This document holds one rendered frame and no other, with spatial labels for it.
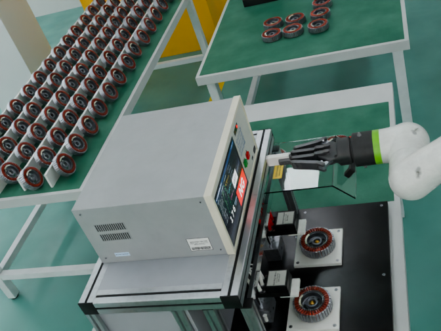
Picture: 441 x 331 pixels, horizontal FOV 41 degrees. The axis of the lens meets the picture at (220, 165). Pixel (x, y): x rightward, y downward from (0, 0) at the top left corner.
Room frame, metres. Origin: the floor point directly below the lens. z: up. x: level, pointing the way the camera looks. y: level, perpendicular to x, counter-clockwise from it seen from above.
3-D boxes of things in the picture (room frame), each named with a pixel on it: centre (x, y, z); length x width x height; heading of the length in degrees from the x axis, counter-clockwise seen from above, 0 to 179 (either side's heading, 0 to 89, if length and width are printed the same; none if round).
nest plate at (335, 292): (1.14, -0.10, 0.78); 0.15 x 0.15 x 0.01; 67
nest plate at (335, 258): (1.36, -0.20, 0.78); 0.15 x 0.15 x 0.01; 67
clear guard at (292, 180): (1.44, -0.23, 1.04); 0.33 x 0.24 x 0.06; 67
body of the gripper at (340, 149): (1.28, -0.30, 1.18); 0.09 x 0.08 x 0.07; 67
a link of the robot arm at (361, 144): (1.25, -0.37, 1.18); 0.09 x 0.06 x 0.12; 157
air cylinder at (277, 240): (1.42, -0.07, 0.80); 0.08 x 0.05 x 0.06; 157
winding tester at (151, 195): (1.39, 0.14, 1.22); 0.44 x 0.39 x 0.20; 157
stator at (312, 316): (1.14, -0.10, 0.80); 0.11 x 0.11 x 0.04
